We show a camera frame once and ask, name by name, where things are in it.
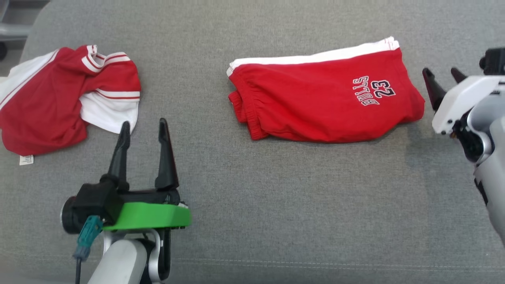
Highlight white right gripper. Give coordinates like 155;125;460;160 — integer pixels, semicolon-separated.
422;67;505;135

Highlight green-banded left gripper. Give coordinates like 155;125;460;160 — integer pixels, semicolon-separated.
103;118;193;232

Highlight red white Bulls jersey shirt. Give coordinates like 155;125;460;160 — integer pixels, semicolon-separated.
0;45;142;166

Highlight red Bulls 23 shorts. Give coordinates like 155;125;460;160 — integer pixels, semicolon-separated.
226;36;426;144

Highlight grey fabric sofa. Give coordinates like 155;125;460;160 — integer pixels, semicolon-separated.
0;0;505;284

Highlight black cable with teal plug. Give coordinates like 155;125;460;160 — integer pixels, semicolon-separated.
73;215;104;284

